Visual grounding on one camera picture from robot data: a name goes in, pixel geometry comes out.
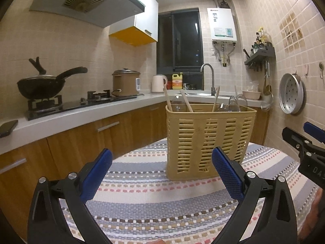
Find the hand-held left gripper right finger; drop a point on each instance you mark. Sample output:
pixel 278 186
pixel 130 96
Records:
pixel 228 175

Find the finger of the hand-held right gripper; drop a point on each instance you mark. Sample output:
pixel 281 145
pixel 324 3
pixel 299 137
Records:
pixel 295 138
pixel 316 133

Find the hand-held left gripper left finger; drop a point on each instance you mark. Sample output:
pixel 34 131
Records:
pixel 96 178

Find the beige plastic utensil basket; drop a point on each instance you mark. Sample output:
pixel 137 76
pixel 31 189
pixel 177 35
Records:
pixel 210 117

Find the person's right forearm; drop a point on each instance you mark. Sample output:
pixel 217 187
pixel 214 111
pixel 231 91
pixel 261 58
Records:
pixel 316 213

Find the round metal steamer tray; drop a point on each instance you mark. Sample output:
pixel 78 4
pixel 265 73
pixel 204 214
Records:
pixel 290 94

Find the hanging metal ladle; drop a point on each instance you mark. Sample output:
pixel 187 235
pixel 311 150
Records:
pixel 268 101

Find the white kitchen countertop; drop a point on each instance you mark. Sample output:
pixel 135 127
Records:
pixel 83 118

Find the beige bowl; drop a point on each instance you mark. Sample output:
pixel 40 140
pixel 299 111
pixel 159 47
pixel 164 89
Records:
pixel 251 95

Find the striped woven table mat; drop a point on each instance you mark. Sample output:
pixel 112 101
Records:
pixel 152 208

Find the black gas stove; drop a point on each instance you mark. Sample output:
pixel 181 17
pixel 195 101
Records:
pixel 76 104

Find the metal sink faucet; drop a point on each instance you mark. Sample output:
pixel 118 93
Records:
pixel 212 81

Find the brown rice cooker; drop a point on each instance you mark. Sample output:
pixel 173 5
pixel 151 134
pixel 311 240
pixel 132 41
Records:
pixel 125 83

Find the black smartphone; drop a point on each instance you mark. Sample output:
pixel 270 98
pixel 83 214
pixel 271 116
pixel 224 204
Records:
pixel 7 128

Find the row of condiment bottles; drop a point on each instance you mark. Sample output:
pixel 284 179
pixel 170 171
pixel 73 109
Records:
pixel 261 42

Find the yellow detergent bottle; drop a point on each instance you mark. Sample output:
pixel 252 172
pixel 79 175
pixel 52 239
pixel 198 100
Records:
pixel 177 82

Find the black wok with lid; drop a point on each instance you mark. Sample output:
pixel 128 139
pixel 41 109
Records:
pixel 40 86

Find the cream electric kettle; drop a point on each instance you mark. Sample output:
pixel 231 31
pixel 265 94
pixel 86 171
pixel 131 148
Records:
pixel 158 83

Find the white gas water heater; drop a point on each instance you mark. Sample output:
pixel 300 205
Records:
pixel 222 22

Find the dark kitchen window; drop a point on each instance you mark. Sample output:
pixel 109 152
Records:
pixel 177 43

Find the grey range hood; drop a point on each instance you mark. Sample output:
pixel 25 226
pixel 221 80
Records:
pixel 83 2

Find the grey wall shelf rack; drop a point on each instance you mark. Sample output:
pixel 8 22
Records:
pixel 261 56

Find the white and yellow wall cabinet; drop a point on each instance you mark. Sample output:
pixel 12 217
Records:
pixel 142 15

